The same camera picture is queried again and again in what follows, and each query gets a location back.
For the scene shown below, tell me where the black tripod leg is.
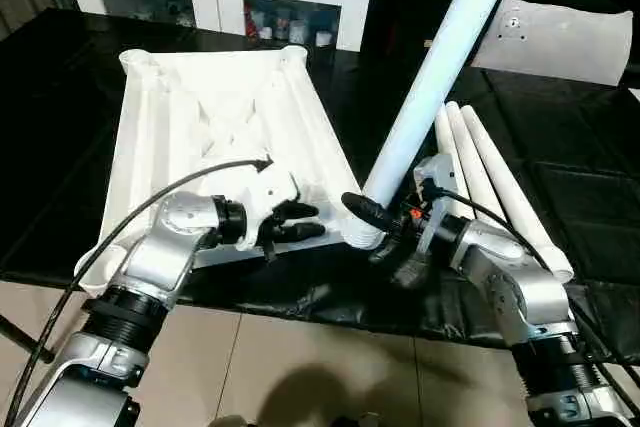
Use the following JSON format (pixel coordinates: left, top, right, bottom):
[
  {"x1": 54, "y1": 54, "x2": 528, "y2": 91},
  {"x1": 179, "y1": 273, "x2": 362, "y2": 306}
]
[{"x1": 0, "y1": 314, "x2": 57, "y2": 364}]

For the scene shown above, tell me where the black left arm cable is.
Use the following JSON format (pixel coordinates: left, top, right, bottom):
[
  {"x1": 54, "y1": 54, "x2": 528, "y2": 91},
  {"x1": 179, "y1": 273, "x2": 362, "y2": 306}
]
[{"x1": 0, "y1": 154, "x2": 274, "y2": 427}]

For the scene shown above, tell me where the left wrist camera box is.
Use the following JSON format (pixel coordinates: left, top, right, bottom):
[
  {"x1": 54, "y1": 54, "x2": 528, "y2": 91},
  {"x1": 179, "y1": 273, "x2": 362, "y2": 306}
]
[{"x1": 239, "y1": 168, "x2": 302, "y2": 249}]

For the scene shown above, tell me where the white plastic table top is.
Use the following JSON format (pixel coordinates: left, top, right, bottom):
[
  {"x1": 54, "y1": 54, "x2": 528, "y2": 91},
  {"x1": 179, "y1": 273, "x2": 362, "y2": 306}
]
[{"x1": 75, "y1": 44, "x2": 362, "y2": 299}]

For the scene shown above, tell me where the black work mat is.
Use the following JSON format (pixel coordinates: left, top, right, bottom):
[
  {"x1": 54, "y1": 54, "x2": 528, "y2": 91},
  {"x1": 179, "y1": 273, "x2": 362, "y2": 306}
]
[{"x1": 0, "y1": 7, "x2": 640, "y2": 364}]

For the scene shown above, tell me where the white plastic bag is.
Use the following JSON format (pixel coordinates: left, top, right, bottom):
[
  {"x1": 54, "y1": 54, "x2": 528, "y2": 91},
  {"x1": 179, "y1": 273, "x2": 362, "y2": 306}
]
[{"x1": 470, "y1": 0, "x2": 637, "y2": 89}]

